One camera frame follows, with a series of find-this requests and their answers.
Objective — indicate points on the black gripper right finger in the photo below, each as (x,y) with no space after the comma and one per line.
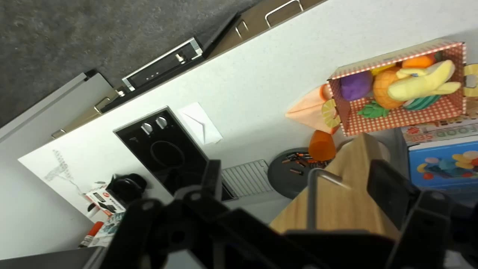
(433,229)

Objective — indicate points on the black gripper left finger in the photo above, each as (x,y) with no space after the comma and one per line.
(149,234)

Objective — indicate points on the black pot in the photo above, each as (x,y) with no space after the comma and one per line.
(126,189)

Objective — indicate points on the red bottle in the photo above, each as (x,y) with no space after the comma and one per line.
(91,234)

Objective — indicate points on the blue toy food box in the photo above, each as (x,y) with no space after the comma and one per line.
(442,165)

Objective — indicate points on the black cooktop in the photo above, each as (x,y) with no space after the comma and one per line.
(158,150)

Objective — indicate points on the white vent grille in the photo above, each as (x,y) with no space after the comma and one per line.
(247,177)

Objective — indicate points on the white envelope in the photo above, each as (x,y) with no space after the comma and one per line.
(199,125)

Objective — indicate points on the striped green plush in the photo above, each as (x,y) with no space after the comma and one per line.
(421,102)

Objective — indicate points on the green leaf plush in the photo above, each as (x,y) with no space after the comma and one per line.
(373,111)

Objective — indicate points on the orange plastic cup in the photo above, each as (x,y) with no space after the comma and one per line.
(323,146)

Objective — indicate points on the yellow banana plush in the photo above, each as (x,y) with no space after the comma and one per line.
(427,83)

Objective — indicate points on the ribbed orange plush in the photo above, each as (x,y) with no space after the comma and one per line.
(385,90)

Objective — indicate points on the grey round plate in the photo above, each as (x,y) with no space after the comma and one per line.
(288,180)

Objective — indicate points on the yellow pineapple slice toy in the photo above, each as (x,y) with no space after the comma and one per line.
(330,114)

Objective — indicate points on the purple plush fruit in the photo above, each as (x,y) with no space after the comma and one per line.
(356,86)

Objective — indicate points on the round orange plush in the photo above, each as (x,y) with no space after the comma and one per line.
(417,62)

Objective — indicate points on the black dishwasher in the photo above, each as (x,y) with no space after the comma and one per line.
(161,65)

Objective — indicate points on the brown lower cabinet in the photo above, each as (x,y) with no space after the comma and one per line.
(254,20)

